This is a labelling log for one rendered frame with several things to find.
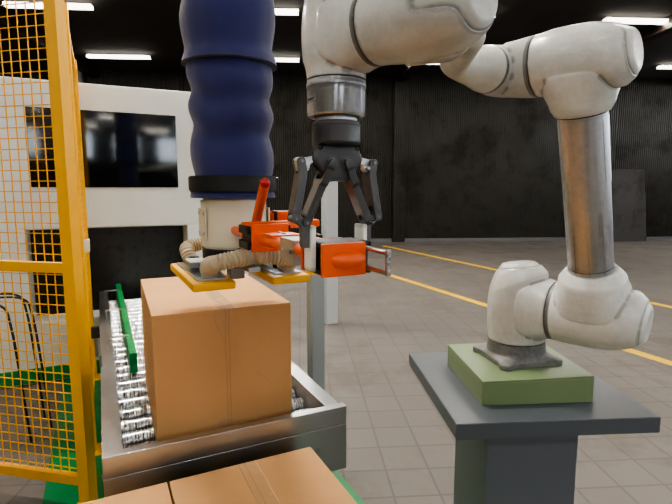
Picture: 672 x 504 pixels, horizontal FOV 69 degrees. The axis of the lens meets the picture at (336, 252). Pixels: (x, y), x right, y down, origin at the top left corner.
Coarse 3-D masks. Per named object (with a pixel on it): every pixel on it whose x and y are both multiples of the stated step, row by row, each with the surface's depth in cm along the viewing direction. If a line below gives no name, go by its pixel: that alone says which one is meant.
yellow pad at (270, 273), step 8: (264, 264) 135; (256, 272) 130; (264, 272) 125; (272, 272) 123; (280, 272) 122; (288, 272) 123; (296, 272) 124; (304, 272) 125; (272, 280) 119; (280, 280) 119; (288, 280) 120; (296, 280) 121; (304, 280) 122
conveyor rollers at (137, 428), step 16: (112, 304) 317; (128, 304) 321; (112, 320) 277; (128, 368) 205; (144, 368) 208; (128, 384) 189; (144, 384) 191; (128, 400) 173; (144, 400) 175; (128, 416) 164; (144, 416) 160; (128, 432) 150; (144, 432) 150
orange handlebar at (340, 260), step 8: (296, 224) 141; (312, 224) 143; (232, 232) 120; (280, 232) 99; (288, 232) 100; (264, 240) 98; (272, 240) 94; (272, 248) 95; (296, 248) 83; (336, 256) 72; (344, 256) 71; (352, 256) 72; (360, 256) 72; (336, 264) 71; (344, 264) 71; (352, 264) 72; (360, 264) 73
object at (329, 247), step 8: (320, 240) 76; (328, 240) 76; (336, 240) 76; (344, 240) 76; (352, 240) 76; (320, 248) 74; (328, 248) 71; (336, 248) 72; (344, 248) 72; (352, 248) 73; (360, 248) 74; (320, 256) 74; (328, 256) 71; (320, 264) 75; (328, 264) 72; (320, 272) 73; (328, 272) 72; (336, 272) 72; (344, 272) 73; (352, 272) 74; (360, 272) 74
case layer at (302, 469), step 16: (304, 448) 142; (240, 464) 133; (256, 464) 133; (272, 464) 133; (288, 464) 133; (304, 464) 133; (320, 464) 133; (176, 480) 126; (192, 480) 126; (208, 480) 126; (224, 480) 126; (240, 480) 126; (256, 480) 126; (272, 480) 126; (288, 480) 126; (304, 480) 126; (320, 480) 126; (336, 480) 126; (112, 496) 119; (128, 496) 119; (144, 496) 119; (160, 496) 119; (176, 496) 119; (192, 496) 119; (208, 496) 119; (224, 496) 119; (240, 496) 119; (256, 496) 119; (272, 496) 119; (288, 496) 119; (304, 496) 119; (320, 496) 119; (336, 496) 119
